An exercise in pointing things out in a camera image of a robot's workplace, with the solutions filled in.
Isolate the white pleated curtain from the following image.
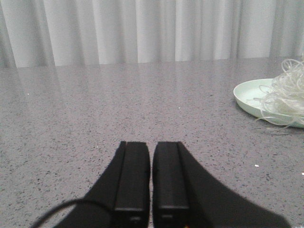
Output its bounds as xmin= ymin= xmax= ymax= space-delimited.
xmin=0 ymin=0 xmax=304 ymax=68

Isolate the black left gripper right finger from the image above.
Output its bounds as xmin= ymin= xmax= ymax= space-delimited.
xmin=152 ymin=142 xmax=290 ymax=228

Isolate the white translucent vermicelli bundle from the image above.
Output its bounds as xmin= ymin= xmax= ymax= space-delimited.
xmin=253 ymin=57 xmax=304 ymax=129

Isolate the thin black cable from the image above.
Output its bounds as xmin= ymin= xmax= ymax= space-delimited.
xmin=29 ymin=199 xmax=114 ymax=228

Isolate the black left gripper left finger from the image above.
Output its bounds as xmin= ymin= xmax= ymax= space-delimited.
xmin=56 ymin=142 xmax=150 ymax=228

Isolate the mint green round plate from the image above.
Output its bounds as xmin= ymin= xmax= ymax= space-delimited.
xmin=233 ymin=78 xmax=304 ymax=128

